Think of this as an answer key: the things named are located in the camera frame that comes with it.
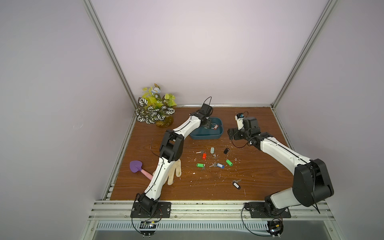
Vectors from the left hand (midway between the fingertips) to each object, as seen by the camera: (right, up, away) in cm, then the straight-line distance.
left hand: (208, 121), depth 105 cm
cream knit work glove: (-20, -27, -17) cm, 38 cm away
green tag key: (+12, -26, -16) cm, 33 cm away
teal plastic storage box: (+4, -9, +1) cm, 10 cm away
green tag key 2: (-6, -27, -16) cm, 32 cm away
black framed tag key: (+14, -35, -24) cm, 45 cm away
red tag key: (-4, -22, -13) cm, 25 cm away
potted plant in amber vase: (-33, +8, -18) cm, 39 cm away
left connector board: (-33, -53, -33) cm, 71 cm away
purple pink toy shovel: (-45, -27, -18) cm, 55 cm away
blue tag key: (+3, -27, -17) cm, 32 cm away
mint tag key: (+2, -19, -11) cm, 22 cm away
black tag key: (+10, -20, -11) cm, 25 cm away
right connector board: (+29, -51, -36) cm, 69 cm away
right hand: (+16, -3, -17) cm, 23 cm away
